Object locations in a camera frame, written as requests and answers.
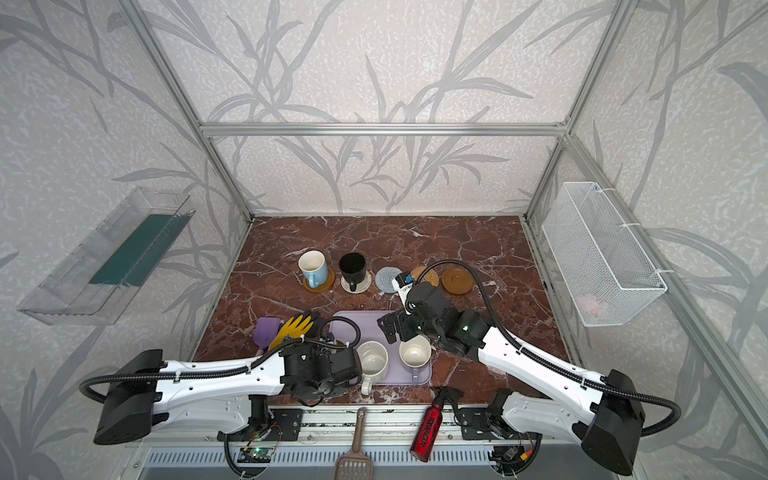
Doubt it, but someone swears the tan woven rattan coaster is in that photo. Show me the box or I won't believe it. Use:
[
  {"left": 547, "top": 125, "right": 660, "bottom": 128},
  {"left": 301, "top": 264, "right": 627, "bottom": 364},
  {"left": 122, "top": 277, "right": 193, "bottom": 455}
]
[{"left": 411, "top": 265, "right": 440, "bottom": 288}]

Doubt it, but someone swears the white mug lavender handle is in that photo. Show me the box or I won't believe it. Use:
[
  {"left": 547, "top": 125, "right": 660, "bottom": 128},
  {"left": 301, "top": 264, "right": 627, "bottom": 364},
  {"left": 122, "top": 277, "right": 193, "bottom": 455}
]
[{"left": 398, "top": 335, "right": 431, "bottom": 386}]

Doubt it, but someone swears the brown wooden coaster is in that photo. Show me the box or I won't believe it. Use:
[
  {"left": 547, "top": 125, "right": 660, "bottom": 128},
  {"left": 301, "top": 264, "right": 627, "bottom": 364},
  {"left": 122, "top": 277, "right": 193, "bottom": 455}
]
[
  {"left": 301, "top": 270, "right": 336, "bottom": 294},
  {"left": 441, "top": 267, "right": 475, "bottom": 296}
]

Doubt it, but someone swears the grey blue round coaster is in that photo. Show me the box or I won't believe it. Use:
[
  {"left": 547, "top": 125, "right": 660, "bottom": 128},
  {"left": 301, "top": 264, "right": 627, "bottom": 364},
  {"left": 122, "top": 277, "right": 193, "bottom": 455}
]
[{"left": 375, "top": 266, "right": 402, "bottom": 294}]

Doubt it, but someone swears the white woven spiral coaster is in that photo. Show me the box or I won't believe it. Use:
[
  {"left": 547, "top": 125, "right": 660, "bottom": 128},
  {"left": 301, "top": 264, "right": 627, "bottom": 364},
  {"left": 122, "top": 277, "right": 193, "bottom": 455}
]
[{"left": 340, "top": 271, "right": 373, "bottom": 294}]

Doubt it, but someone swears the black mug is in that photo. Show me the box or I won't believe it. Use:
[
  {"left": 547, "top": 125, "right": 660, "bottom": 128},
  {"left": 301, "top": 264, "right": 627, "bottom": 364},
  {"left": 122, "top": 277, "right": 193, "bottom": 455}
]
[{"left": 339, "top": 252, "right": 367, "bottom": 288}]

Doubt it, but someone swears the white mug blue outside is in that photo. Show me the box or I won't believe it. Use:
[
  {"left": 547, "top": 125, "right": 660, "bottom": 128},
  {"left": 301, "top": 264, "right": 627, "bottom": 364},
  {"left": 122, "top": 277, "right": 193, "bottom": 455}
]
[{"left": 298, "top": 250, "right": 328, "bottom": 289}]

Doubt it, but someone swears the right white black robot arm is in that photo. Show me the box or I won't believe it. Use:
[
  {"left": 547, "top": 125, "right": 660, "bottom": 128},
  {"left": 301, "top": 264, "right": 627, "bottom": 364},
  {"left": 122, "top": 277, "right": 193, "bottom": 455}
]
[{"left": 378, "top": 276, "right": 682, "bottom": 476}]

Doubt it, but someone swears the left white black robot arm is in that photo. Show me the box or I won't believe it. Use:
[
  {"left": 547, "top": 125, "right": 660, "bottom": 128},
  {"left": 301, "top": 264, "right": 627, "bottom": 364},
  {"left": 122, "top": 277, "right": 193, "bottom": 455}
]
[{"left": 79, "top": 338, "right": 362, "bottom": 445}]

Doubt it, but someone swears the yellow black work glove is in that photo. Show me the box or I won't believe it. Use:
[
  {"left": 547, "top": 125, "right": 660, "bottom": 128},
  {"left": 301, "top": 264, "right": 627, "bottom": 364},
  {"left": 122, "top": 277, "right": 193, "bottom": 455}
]
[{"left": 268, "top": 311, "right": 316, "bottom": 351}]

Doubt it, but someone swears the purple pink spatula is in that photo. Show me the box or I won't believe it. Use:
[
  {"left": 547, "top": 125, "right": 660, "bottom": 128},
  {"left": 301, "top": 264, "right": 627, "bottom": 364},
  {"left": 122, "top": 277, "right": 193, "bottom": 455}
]
[{"left": 252, "top": 317, "right": 282, "bottom": 351}]

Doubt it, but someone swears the lavender plastic tray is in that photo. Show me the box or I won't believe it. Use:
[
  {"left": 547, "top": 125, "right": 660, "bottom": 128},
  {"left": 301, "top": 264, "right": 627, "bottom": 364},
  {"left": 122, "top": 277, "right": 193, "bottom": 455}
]
[{"left": 336, "top": 310, "right": 432, "bottom": 386}]

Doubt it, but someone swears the brown litter scoop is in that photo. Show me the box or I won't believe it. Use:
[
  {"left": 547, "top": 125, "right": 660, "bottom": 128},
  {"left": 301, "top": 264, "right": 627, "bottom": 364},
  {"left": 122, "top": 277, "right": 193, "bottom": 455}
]
[{"left": 334, "top": 407, "right": 374, "bottom": 480}]

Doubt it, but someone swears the green lit circuit board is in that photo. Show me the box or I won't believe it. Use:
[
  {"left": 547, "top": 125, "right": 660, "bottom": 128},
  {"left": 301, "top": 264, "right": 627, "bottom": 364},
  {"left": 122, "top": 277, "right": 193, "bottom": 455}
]
[{"left": 236, "top": 446, "right": 276, "bottom": 465}]

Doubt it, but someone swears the red spray bottle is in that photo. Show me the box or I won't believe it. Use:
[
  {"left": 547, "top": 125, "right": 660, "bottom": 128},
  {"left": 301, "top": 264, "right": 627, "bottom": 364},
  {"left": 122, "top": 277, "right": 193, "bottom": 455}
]
[{"left": 410, "top": 386, "right": 464, "bottom": 463}]

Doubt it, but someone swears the pink object in basket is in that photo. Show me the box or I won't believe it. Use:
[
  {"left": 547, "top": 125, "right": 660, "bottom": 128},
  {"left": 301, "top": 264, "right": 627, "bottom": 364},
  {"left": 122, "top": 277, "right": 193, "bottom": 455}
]
[{"left": 576, "top": 293, "right": 607, "bottom": 318}]

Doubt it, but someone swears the green mat in shelf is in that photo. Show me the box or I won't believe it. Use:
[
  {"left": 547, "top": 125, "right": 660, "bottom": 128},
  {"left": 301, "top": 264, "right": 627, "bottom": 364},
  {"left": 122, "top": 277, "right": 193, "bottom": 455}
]
[{"left": 89, "top": 211, "right": 194, "bottom": 287}]

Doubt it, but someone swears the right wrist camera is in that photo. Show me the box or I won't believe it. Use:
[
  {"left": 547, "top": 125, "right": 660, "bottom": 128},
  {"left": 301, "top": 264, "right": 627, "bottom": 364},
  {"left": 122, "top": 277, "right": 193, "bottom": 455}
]
[{"left": 392, "top": 271, "right": 414, "bottom": 312}]

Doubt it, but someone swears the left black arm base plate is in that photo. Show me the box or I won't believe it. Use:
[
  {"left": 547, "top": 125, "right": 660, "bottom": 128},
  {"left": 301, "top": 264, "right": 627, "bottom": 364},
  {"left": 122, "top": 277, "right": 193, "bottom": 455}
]
[{"left": 253, "top": 408, "right": 304, "bottom": 442}]

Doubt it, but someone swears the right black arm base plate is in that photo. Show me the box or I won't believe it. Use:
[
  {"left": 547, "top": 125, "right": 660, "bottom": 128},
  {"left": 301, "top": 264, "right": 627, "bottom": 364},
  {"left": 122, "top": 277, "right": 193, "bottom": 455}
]
[{"left": 455, "top": 406, "right": 542, "bottom": 441}]

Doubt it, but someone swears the right circuit board with wires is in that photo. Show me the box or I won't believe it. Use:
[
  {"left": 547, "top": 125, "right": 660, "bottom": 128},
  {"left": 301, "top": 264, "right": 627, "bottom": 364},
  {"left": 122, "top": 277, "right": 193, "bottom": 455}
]
[{"left": 488, "top": 444, "right": 535, "bottom": 469}]

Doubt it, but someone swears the white wire mesh basket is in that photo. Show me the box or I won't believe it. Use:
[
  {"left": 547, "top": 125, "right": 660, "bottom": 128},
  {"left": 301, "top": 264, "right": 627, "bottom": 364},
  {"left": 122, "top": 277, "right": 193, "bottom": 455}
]
[{"left": 542, "top": 182, "right": 667, "bottom": 327}]

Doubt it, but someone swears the clear plastic wall shelf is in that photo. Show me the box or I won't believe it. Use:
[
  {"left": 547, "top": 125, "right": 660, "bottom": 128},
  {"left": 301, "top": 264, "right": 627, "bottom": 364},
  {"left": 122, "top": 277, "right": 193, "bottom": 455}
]
[{"left": 18, "top": 187, "right": 196, "bottom": 326}]

